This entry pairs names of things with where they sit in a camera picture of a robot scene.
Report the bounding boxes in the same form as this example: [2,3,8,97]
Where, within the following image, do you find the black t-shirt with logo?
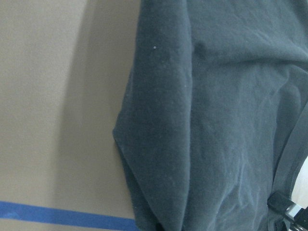
[113,0,308,231]

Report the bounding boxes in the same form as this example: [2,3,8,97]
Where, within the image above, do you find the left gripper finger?
[155,223,165,231]

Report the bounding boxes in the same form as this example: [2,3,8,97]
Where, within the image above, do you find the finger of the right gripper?
[267,192,308,231]

